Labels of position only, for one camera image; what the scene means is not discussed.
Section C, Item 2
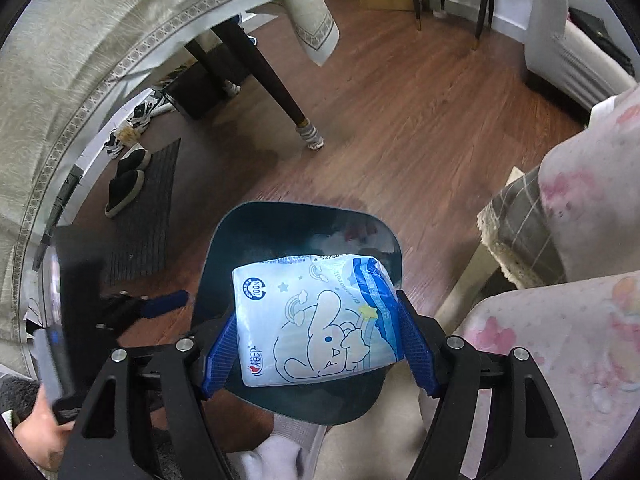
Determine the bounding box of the black and white sneaker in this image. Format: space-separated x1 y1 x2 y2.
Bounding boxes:
103 130 132 160
127 88 174 134

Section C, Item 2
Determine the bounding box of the blue and white tissue packet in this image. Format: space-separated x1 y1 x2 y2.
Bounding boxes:
231 254 406 387

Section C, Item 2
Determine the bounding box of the beige patterned tablecloth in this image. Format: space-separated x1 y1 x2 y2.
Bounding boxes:
0 0 341 376

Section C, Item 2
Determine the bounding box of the plaid cloth with lace trim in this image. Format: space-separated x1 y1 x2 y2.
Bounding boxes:
477 165 568 289

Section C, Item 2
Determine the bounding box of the black storage box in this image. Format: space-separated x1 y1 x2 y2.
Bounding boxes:
165 57 251 121

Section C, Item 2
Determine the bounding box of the black bag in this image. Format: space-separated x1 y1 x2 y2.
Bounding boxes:
570 7 636 74

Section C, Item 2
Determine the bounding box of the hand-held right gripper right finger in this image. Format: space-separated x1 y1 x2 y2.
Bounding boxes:
395 290 583 480

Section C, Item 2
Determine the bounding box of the dark slipper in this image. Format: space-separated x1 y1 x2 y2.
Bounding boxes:
105 170 146 219
115 149 151 174

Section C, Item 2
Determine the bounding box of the person's socked foot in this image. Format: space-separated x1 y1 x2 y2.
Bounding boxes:
239 417 328 480

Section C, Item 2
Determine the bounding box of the person's left hand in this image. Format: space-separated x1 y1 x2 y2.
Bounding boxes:
12 400 78 472

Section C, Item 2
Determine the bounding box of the grey armchair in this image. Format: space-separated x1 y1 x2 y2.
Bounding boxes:
524 0 638 113

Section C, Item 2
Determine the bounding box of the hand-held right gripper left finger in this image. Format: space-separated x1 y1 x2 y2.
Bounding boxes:
57 312 241 480

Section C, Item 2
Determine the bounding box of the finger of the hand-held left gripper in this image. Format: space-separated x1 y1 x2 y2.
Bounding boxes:
100 289 190 333

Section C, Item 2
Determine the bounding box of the dark wooden table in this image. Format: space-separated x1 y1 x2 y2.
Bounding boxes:
184 15 307 131

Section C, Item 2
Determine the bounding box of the dark teal trash bin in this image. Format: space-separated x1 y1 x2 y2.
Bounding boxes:
192 201 405 426

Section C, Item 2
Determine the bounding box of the dark striped floor mat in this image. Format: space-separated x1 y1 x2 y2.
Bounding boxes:
102 137 182 279

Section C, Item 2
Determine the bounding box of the person's left forearm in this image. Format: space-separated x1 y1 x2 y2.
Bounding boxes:
0 374 42 413

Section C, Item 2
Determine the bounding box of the pink printed tablecloth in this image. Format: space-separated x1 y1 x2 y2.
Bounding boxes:
450 82 640 480

